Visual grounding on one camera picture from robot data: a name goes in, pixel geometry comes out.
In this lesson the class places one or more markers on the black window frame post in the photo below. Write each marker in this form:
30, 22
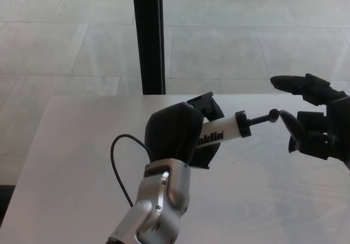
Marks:
149, 36

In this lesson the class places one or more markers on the white Franklin air pump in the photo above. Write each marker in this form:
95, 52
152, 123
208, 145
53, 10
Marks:
229, 129

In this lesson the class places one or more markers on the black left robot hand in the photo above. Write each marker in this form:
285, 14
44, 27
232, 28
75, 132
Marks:
169, 132

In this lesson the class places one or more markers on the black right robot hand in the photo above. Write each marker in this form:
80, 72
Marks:
336, 129

